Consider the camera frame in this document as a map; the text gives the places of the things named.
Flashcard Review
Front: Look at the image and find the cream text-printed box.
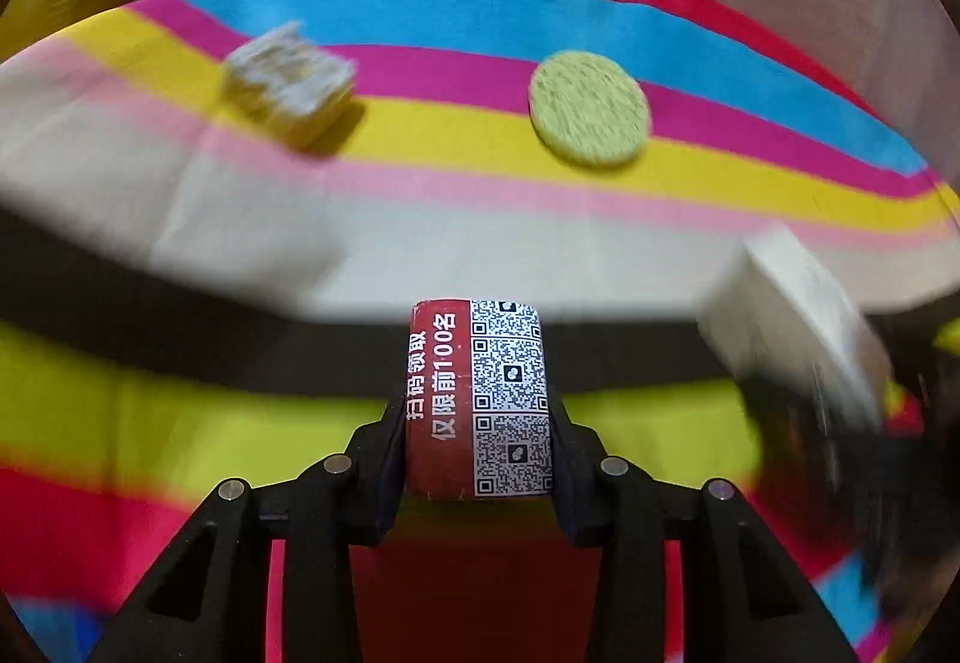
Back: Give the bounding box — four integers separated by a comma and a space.
698, 227, 892, 431

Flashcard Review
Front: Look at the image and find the red white small box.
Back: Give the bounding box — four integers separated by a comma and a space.
405, 299, 551, 502

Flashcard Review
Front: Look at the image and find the green round sponge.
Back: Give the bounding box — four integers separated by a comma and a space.
527, 50, 652, 169

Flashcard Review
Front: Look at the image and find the yellow scrub sponge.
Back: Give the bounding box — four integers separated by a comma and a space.
223, 21, 358, 149

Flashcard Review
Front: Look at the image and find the striped colourful bed cloth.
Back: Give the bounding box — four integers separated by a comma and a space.
2, 0, 958, 661

